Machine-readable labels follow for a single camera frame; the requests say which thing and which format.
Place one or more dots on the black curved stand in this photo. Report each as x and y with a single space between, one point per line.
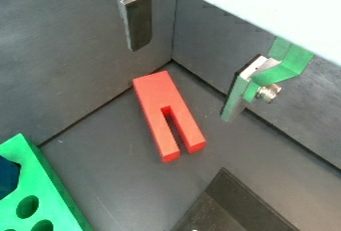
228 207

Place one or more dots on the blue octagonal prism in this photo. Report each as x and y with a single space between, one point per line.
9 172

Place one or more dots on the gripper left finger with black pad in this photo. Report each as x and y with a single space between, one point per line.
136 14

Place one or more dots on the red double-square block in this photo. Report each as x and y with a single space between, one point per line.
160 101

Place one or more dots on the green shape-sorter board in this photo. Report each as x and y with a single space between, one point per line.
39 205

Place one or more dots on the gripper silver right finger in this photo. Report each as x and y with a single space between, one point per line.
255 81

